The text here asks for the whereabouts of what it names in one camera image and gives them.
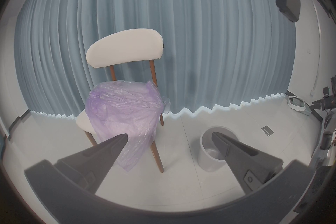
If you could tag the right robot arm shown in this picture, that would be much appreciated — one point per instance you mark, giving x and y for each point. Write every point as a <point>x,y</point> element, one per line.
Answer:
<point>328,131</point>

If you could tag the white trash bin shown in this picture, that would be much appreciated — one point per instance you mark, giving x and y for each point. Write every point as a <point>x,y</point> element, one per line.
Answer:
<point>207,157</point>

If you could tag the white rounded tray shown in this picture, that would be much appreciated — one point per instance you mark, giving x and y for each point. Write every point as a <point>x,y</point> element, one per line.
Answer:
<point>298,103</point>

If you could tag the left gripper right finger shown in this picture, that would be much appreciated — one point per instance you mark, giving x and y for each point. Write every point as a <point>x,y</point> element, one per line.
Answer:
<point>249,165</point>

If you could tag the white wooden chair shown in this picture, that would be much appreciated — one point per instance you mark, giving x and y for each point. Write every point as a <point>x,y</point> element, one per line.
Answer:
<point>123,47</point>

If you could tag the blue-grey curtain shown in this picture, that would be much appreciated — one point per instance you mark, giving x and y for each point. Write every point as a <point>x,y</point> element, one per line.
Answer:
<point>210,34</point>

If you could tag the purple plastic bag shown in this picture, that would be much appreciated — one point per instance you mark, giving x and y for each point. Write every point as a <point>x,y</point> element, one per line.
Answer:
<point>123,107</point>

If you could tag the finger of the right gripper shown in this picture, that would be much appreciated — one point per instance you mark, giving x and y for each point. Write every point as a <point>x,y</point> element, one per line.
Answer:
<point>319,106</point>

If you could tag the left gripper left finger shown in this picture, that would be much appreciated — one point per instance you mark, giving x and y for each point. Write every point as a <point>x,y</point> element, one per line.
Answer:
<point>84,167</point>

